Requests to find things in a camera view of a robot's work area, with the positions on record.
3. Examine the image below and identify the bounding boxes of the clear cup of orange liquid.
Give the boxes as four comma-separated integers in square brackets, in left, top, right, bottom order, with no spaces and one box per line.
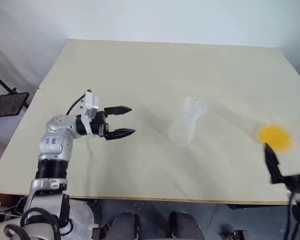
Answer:
[255,123,296,155]

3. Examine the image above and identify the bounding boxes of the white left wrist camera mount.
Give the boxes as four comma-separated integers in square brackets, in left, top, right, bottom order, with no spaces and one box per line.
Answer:
[80,90,101,135]

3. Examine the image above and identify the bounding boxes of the white cable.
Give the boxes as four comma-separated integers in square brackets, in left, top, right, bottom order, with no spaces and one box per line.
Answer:
[0,194,28,219]

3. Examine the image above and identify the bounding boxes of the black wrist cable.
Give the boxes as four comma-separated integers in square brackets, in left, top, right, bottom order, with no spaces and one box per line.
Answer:
[65,94,88,116]
[286,191,300,240]

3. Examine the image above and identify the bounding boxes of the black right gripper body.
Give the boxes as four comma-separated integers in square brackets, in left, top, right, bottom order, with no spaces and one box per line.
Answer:
[270,171,300,194]

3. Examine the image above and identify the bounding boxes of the dark grey rounded shape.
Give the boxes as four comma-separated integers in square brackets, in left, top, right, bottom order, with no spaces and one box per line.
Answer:
[106,210,142,240]
[168,211,206,240]

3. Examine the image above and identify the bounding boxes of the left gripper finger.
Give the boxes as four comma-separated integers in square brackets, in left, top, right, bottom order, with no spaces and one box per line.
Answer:
[104,128,137,141]
[104,105,133,117]

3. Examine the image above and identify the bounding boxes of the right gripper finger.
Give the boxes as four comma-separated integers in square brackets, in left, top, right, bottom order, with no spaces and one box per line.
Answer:
[264,143,283,185]

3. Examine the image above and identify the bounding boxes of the black floor object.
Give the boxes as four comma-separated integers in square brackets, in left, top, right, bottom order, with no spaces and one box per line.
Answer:
[220,224,251,240]

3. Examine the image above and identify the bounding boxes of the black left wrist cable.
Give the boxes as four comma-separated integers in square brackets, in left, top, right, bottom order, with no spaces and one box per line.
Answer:
[65,94,88,116]

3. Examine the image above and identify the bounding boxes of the black tablet screen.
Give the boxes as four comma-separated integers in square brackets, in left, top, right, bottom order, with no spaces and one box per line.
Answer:
[0,91,31,119]

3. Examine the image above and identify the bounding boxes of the black torso cable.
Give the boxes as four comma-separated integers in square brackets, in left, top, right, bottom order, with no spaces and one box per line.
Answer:
[4,206,75,240]

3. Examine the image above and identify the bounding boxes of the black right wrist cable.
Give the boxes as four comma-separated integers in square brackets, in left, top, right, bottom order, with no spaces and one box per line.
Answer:
[286,191,300,240]

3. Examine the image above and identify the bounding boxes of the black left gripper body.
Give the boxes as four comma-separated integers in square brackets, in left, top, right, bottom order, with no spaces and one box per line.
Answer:
[89,110,110,139]

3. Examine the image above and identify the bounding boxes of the silver robot torso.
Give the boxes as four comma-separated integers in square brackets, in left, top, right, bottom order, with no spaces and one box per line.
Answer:
[0,193,97,240]

